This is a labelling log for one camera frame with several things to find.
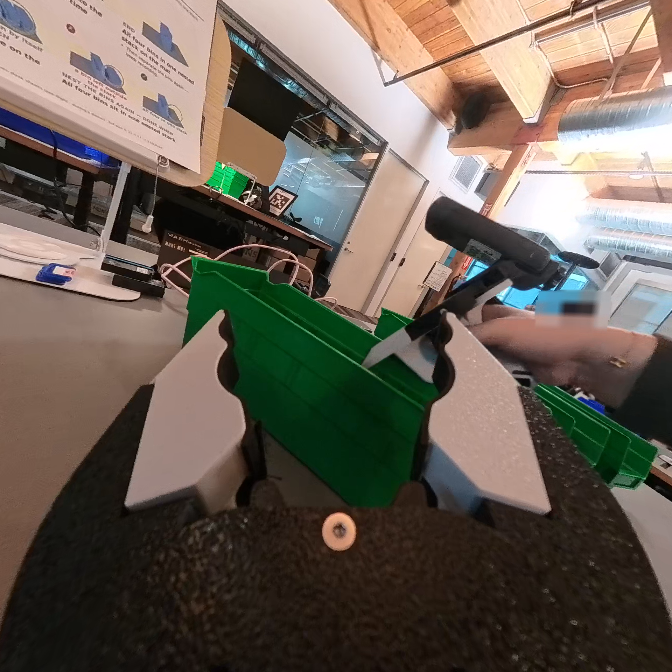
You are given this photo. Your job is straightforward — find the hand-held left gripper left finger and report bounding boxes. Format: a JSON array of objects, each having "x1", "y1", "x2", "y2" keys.
[{"x1": 124, "y1": 309, "x2": 268, "y2": 517}]

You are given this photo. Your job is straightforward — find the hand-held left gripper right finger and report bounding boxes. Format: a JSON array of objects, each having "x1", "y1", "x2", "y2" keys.
[{"x1": 416, "y1": 311, "x2": 552, "y2": 519}]

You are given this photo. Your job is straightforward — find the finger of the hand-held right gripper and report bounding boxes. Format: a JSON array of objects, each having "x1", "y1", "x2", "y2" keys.
[
  {"x1": 361, "y1": 264, "x2": 513, "y2": 369},
  {"x1": 398, "y1": 335, "x2": 440, "y2": 384}
]

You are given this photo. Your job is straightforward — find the stack of blue bins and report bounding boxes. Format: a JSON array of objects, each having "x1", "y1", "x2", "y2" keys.
[{"x1": 0, "y1": 106, "x2": 123, "y2": 170}]

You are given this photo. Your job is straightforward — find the white notice sheet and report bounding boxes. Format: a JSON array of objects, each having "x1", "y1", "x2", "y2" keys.
[{"x1": 423, "y1": 260, "x2": 454, "y2": 292}]

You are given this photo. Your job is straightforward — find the white door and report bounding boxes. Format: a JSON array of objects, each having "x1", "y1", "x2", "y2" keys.
[
  {"x1": 327, "y1": 148, "x2": 429, "y2": 312},
  {"x1": 362, "y1": 210, "x2": 453, "y2": 317}
]

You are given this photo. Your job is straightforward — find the black round ceiling fixture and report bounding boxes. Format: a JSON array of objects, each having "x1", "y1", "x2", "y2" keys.
[{"x1": 453, "y1": 91, "x2": 492, "y2": 133}]

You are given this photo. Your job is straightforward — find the white tray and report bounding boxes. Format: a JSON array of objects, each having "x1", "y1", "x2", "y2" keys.
[{"x1": 0, "y1": 222, "x2": 142, "y2": 302}]

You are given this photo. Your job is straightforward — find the black box blue stripe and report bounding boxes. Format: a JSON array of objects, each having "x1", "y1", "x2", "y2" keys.
[{"x1": 101, "y1": 253, "x2": 156, "y2": 277}]

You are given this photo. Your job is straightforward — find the printed tag sign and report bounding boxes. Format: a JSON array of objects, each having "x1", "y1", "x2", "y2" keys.
[{"x1": 267, "y1": 185, "x2": 299, "y2": 217}]

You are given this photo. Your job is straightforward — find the wooden top desk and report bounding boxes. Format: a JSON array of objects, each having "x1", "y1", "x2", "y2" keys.
[
  {"x1": 156, "y1": 177, "x2": 335, "y2": 275},
  {"x1": 0, "y1": 125, "x2": 128, "y2": 233}
]

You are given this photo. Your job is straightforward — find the black ceiling pipe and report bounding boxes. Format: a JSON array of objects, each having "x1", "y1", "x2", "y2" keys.
[{"x1": 382, "y1": 0, "x2": 653, "y2": 88}]

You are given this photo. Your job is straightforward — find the black cardboard box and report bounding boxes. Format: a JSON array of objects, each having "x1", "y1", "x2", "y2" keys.
[{"x1": 159, "y1": 227, "x2": 222, "y2": 270}]

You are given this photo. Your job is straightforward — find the small blue object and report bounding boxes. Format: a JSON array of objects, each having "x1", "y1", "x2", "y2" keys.
[{"x1": 35, "y1": 263, "x2": 78, "y2": 285}]

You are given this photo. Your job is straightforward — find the black panel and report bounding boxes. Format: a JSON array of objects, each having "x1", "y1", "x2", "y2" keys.
[{"x1": 228, "y1": 57, "x2": 303, "y2": 144}]

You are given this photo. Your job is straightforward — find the instruction poster board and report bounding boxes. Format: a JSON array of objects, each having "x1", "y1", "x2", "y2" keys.
[{"x1": 0, "y1": 0, "x2": 233, "y2": 258}]

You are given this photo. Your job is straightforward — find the wall vent grille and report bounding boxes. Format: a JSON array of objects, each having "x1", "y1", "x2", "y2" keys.
[{"x1": 450, "y1": 154, "x2": 485, "y2": 193}]

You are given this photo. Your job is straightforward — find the wooden post red signs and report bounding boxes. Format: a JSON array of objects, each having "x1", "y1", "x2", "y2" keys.
[{"x1": 456, "y1": 141, "x2": 537, "y2": 280}]

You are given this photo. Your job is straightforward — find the silver air duct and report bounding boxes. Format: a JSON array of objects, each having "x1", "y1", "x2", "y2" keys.
[
  {"x1": 584, "y1": 227, "x2": 672, "y2": 254},
  {"x1": 555, "y1": 85, "x2": 672, "y2": 146},
  {"x1": 574, "y1": 204, "x2": 672, "y2": 228}
]

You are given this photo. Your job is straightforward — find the pink cable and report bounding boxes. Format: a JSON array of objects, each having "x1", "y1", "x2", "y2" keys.
[{"x1": 159, "y1": 243, "x2": 338, "y2": 309}]

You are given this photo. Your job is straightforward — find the white pull cord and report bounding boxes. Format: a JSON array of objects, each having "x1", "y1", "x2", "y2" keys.
[{"x1": 141, "y1": 156, "x2": 168, "y2": 235}]

